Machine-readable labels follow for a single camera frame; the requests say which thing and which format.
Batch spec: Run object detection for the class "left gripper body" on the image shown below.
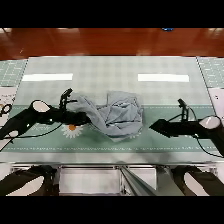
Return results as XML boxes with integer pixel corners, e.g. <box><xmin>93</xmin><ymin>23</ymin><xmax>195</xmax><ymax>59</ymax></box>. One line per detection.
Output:
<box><xmin>63</xmin><ymin>111</ymin><xmax>92</xmax><ymax>127</ymax></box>

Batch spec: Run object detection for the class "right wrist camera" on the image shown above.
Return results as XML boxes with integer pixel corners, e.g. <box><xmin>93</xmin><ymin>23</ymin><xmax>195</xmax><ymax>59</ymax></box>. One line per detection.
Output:
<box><xmin>177</xmin><ymin>98</ymin><xmax>192</xmax><ymax>122</ymax></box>

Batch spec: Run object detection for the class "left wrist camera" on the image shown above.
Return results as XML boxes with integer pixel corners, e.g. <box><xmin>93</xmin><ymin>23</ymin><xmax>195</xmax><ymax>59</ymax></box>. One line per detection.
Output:
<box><xmin>58</xmin><ymin>87</ymin><xmax>79</xmax><ymax>112</ymax></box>

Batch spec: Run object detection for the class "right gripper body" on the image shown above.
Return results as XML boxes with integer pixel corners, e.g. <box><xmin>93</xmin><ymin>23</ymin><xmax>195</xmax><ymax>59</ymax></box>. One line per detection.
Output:
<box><xmin>155</xmin><ymin>118</ymin><xmax>183</xmax><ymax>139</ymax></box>

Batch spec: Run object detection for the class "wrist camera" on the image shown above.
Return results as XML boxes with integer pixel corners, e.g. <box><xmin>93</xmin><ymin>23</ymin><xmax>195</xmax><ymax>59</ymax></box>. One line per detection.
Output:
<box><xmin>58</xmin><ymin>87</ymin><xmax>79</xmax><ymax>112</ymax></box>
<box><xmin>177</xmin><ymin>98</ymin><xmax>192</xmax><ymax>122</ymax></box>

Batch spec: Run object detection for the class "grey shirt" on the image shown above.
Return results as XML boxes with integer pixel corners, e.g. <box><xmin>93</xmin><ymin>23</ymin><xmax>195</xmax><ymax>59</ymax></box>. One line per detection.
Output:
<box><xmin>68</xmin><ymin>90</ymin><xmax>145</xmax><ymax>143</ymax></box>

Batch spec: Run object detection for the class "silver frame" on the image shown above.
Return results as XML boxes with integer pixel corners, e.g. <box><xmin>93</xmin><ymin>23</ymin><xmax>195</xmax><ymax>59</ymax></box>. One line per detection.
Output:
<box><xmin>0</xmin><ymin>162</ymin><xmax>224</xmax><ymax>197</ymax></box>

